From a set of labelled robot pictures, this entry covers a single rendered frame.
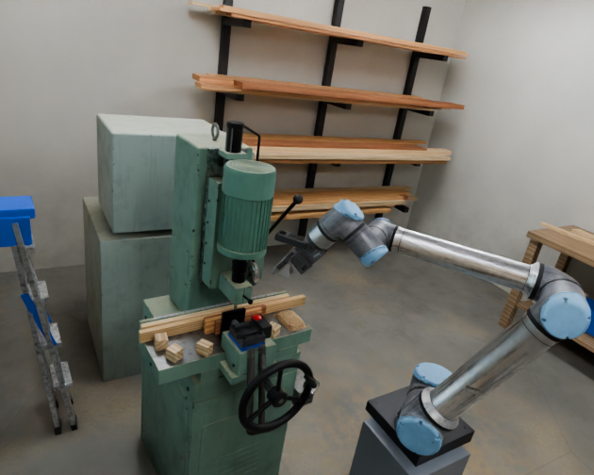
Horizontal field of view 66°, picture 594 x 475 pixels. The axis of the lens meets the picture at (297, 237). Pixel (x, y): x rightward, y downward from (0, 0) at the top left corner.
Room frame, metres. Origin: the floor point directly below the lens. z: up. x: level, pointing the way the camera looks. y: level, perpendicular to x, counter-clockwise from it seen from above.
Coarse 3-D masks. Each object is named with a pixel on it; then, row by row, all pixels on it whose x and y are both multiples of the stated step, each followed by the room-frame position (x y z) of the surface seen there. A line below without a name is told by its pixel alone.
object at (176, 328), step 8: (296, 296) 1.64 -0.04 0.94; (304, 296) 1.65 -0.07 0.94; (256, 304) 1.53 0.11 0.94; (272, 304) 1.56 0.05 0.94; (280, 304) 1.58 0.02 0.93; (288, 304) 1.60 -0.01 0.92; (296, 304) 1.63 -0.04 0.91; (304, 304) 1.65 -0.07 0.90; (184, 320) 1.35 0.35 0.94; (192, 320) 1.36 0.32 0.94; (200, 320) 1.37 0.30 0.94; (152, 328) 1.28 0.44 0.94; (160, 328) 1.29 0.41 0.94; (168, 328) 1.30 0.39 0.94; (176, 328) 1.32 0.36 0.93; (184, 328) 1.33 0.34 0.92; (192, 328) 1.35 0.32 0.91; (200, 328) 1.37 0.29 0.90; (144, 336) 1.25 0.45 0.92; (152, 336) 1.26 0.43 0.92
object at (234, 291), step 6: (228, 270) 1.53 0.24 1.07; (222, 276) 1.49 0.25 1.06; (228, 276) 1.49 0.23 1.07; (222, 282) 1.49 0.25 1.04; (228, 282) 1.45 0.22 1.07; (246, 282) 1.47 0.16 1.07; (222, 288) 1.49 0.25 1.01; (228, 288) 1.45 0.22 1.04; (234, 288) 1.41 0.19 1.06; (240, 288) 1.42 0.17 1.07; (246, 288) 1.43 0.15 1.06; (252, 288) 1.45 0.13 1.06; (228, 294) 1.44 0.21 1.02; (234, 294) 1.41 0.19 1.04; (240, 294) 1.42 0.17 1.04; (246, 294) 1.43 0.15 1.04; (234, 300) 1.41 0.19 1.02; (240, 300) 1.42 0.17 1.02
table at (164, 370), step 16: (272, 320) 1.50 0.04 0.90; (176, 336) 1.31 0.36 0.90; (192, 336) 1.32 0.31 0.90; (208, 336) 1.33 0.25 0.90; (288, 336) 1.42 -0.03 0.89; (304, 336) 1.47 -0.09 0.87; (144, 352) 1.24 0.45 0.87; (160, 352) 1.21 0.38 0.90; (192, 352) 1.23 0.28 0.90; (224, 352) 1.26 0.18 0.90; (160, 368) 1.14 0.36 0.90; (176, 368) 1.16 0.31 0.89; (192, 368) 1.19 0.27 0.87; (208, 368) 1.23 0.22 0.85; (224, 368) 1.22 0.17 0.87; (160, 384) 1.13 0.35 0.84
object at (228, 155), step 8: (232, 128) 1.54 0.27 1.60; (240, 128) 1.55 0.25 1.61; (232, 136) 1.54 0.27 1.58; (240, 136) 1.56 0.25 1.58; (232, 144) 1.55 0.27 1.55; (240, 144) 1.57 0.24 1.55; (224, 152) 1.54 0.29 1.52; (232, 152) 1.55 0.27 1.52; (240, 152) 1.57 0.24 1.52; (224, 160) 1.56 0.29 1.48
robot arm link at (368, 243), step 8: (360, 224) 1.32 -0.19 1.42; (352, 232) 1.30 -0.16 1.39; (360, 232) 1.30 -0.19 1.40; (368, 232) 1.31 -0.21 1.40; (376, 232) 1.35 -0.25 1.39; (344, 240) 1.31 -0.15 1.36; (352, 240) 1.29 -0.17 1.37; (360, 240) 1.29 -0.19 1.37; (368, 240) 1.29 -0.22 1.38; (376, 240) 1.30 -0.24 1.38; (384, 240) 1.35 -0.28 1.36; (352, 248) 1.30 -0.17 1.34; (360, 248) 1.28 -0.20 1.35; (368, 248) 1.28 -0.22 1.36; (376, 248) 1.28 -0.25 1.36; (384, 248) 1.30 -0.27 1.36; (360, 256) 1.29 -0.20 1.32; (368, 256) 1.27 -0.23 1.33; (376, 256) 1.27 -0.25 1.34; (368, 264) 1.28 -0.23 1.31
